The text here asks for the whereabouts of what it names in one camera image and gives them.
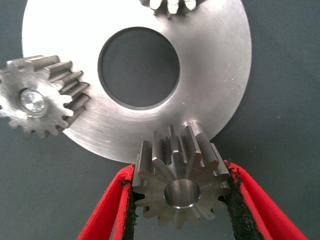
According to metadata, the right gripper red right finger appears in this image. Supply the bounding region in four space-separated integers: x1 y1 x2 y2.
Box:
223 159 310 240

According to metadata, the round metal plate with hole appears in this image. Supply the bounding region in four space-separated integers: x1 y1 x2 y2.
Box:
21 0 253 166

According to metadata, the dark grey table cloth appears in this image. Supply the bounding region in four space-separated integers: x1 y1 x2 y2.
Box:
0 0 320 240

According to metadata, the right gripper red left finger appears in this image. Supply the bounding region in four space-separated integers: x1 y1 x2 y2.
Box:
75 163 137 240

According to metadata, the small steel gear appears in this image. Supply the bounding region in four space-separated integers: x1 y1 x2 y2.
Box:
0 54 91 140
132 124 232 230
138 0 209 20

